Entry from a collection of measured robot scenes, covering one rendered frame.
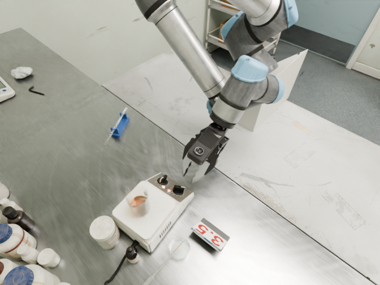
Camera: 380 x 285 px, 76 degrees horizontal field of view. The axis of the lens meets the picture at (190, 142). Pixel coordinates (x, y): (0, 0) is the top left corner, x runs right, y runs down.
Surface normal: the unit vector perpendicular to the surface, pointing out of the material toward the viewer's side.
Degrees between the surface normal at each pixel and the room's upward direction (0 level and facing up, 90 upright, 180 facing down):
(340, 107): 0
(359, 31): 90
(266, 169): 0
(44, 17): 90
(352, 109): 0
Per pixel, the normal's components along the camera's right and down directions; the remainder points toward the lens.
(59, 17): 0.74, 0.52
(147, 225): 0.02, -0.65
